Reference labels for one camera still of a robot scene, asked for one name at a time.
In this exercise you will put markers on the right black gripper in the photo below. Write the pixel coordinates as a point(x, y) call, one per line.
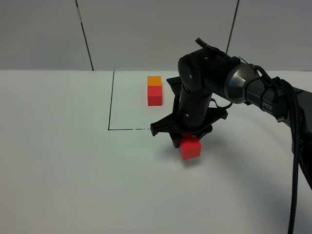
point(191, 115)

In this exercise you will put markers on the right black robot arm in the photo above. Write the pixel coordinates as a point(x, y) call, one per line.
point(203, 73)

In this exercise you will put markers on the red template cube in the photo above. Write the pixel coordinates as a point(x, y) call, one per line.
point(154, 95)

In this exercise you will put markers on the orange template cube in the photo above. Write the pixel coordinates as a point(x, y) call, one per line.
point(154, 81)

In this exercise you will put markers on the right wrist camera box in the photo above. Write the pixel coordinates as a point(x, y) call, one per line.
point(175, 84)

